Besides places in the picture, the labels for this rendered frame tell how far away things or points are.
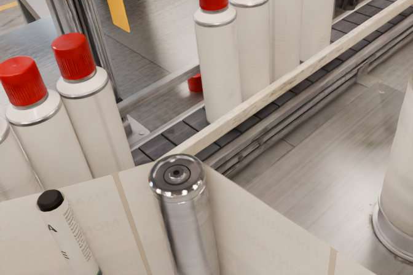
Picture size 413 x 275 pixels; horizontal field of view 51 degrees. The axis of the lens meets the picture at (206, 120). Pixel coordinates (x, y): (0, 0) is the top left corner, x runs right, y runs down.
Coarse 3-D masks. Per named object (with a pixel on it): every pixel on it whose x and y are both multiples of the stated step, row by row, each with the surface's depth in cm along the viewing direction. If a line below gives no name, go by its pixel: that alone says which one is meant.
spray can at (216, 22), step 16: (208, 0) 48; (224, 0) 48; (208, 16) 49; (224, 16) 49; (208, 32) 49; (224, 32) 50; (208, 48) 51; (224, 48) 51; (208, 64) 53; (224, 64) 52; (208, 80) 54; (224, 80) 54; (208, 96) 56; (224, 96) 55; (240, 96) 57; (208, 112) 58; (224, 112) 57
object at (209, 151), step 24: (384, 0) 83; (336, 24) 78; (360, 24) 77; (384, 24) 76; (360, 48) 71; (288, 96) 63; (192, 120) 61; (144, 144) 58; (168, 144) 58; (216, 144) 57
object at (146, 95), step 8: (192, 64) 57; (176, 72) 56; (184, 72) 56; (192, 72) 57; (160, 80) 55; (168, 80) 55; (176, 80) 56; (184, 80) 57; (144, 88) 54; (152, 88) 54; (160, 88) 54; (168, 88) 55; (136, 96) 53; (144, 96) 53; (152, 96) 54; (120, 104) 52; (128, 104) 52; (136, 104) 53; (120, 112) 52; (128, 112) 52; (32, 168) 47
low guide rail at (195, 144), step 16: (400, 0) 75; (384, 16) 72; (352, 32) 68; (368, 32) 70; (336, 48) 66; (304, 64) 63; (320, 64) 65; (288, 80) 60; (256, 96) 58; (272, 96) 60; (240, 112) 56; (208, 128) 54; (224, 128) 55; (192, 144) 52; (208, 144) 54
